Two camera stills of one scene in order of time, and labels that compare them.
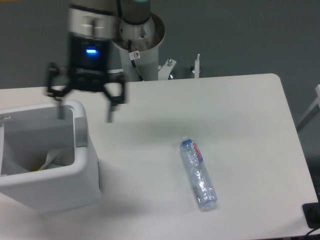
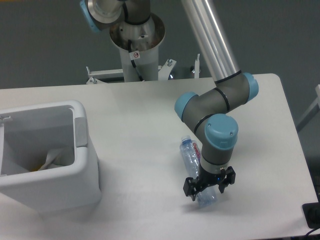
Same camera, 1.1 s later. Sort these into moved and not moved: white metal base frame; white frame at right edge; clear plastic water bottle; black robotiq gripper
Moved: black robotiq gripper
Not moved: clear plastic water bottle; white metal base frame; white frame at right edge
